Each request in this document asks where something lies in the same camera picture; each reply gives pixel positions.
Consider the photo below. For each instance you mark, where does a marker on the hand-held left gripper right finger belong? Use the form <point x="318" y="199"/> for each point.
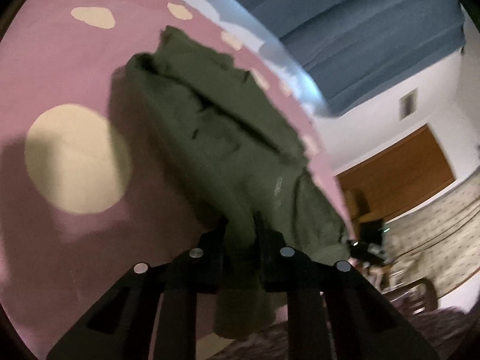
<point x="270" y="255"/>

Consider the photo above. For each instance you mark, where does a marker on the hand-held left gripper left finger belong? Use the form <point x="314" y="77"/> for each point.
<point x="213" y="255"/>

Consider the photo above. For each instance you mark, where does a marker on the olive green jacket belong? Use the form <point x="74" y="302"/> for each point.
<point x="225" y="138"/>

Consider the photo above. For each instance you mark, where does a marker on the brown wooden door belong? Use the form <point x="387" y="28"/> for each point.
<point x="397" y="180"/>

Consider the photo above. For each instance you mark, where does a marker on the beige patterned carpet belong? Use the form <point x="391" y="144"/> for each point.
<point x="442" y="225"/>

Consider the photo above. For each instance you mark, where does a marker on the blue curtain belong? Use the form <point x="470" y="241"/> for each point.
<point x="356" y="26"/>

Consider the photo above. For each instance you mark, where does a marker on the pink polka-dot blanket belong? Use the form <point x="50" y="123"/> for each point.
<point x="75" y="63"/>

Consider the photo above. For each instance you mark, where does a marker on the grey wall vent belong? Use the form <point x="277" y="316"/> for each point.
<point x="408" y="104"/>

